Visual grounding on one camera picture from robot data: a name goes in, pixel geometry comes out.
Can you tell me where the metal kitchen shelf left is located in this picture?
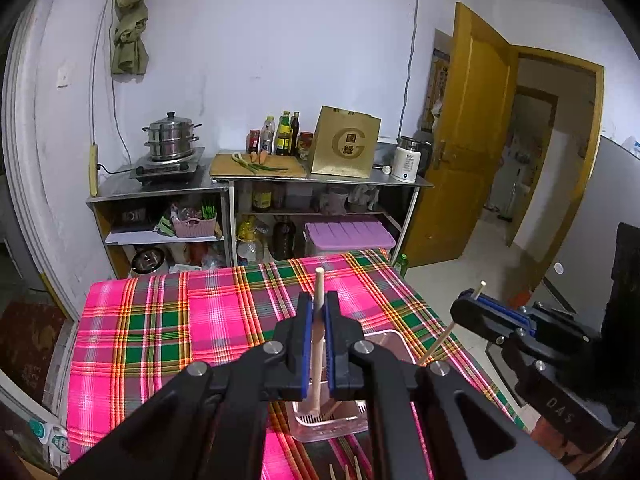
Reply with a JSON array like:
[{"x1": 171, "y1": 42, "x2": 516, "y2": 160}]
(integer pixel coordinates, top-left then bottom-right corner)
[{"x1": 87, "y1": 158, "x2": 236, "y2": 278}]

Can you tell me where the grey refrigerator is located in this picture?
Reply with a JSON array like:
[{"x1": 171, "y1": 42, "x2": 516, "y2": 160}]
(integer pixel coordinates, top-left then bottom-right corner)
[{"x1": 532, "y1": 138, "x2": 639, "y2": 330}]

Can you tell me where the pink plastic utensil basket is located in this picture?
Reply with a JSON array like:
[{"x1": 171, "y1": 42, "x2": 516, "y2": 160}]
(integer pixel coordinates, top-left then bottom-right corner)
[{"x1": 284, "y1": 327, "x2": 419, "y2": 443}]

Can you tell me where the green bottle on floor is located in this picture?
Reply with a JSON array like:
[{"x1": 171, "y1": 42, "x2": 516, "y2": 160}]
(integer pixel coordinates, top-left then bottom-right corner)
[{"x1": 396, "y1": 254, "x2": 409, "y2": 278}]

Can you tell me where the pink plaid tablecloth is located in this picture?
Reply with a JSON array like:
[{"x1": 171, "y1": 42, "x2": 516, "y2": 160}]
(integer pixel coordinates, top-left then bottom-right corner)
[{"x1": 66, "y1": 249, "x2": 525, "y2": 479}]

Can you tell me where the white electric kettle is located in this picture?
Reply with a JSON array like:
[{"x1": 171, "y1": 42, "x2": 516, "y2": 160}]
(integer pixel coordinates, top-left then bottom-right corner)
[{"x1": 390, "y1": 136, "x2": 422, "y2": 183}]

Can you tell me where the yellow wooden door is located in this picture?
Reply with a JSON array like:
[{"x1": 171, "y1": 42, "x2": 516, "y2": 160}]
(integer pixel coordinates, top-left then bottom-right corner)
[{"x1": 402, "y1": 2, "x2": 518, "y2": 266}]

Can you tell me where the purple storage box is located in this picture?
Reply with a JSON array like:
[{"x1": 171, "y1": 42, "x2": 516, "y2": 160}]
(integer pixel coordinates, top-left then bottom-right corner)
[{"x1": 304, "y1": 218, "x2": 396, "y2": 256}]

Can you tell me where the pink small basket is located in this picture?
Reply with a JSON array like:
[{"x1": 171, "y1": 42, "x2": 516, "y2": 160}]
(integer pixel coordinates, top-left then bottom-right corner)
[{"x1": 171, "y1": 217, "x2": 217, "y2": 238}]

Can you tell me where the gold paper gift bag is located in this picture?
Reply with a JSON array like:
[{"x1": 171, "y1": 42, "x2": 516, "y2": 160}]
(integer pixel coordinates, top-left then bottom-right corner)
[{"x1": 309, "y1": 105, "x2": 381, "y2": 179}]

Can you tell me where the green oil bottle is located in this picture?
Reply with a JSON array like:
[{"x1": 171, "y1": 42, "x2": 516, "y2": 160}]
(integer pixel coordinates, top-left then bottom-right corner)
[{"x1": 276, "y1": 110, "x2": 292, "y2": 156}]

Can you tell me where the wooden cutting board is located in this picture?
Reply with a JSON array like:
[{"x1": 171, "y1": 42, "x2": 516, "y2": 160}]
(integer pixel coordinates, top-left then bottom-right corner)
[{"x1": 209, "y1": 152, "x2": 307, "y2": 178}]

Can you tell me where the black induction cooker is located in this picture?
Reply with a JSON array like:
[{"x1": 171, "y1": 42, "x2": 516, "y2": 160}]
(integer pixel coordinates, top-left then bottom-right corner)
[{"x1": 129, "y1": 146, "x2": 204, "y2": 184}]

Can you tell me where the dark soy sauce bottle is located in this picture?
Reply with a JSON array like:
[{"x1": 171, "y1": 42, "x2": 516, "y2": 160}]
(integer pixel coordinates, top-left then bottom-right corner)
[{"x1": 290, "y1": 110, "x2": 300, "y2": 156}]

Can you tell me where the clear plastic bottle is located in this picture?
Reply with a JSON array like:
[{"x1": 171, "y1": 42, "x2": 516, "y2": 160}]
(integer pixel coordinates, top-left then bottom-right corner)
[{"x1": 260, "y1": 116, "x2": 276, "y2": 154}]

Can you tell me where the red sauce jar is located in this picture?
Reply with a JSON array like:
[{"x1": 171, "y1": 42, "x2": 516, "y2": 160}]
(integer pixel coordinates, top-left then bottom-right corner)
[{"x1": 247, "y1": 129, "x2": 262, "y2": 154}]

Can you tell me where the stainless steel steamer pot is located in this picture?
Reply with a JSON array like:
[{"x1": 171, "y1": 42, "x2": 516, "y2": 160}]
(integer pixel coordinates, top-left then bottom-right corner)
[{"x1": 142, "y1": 112, "x2": 201, "y2": 162}]

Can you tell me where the beige power strip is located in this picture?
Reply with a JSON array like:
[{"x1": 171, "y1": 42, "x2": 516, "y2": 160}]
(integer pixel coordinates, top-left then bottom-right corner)
[{"x1": 88, "y1": 143, "x2": 99, "y2": 197}]

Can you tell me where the green hanging cloth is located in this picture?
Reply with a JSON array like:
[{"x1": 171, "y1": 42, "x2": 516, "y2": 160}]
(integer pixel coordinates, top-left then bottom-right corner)
[{"x1": 111, "y1": 0, "x2": 149, "y2": 76}]

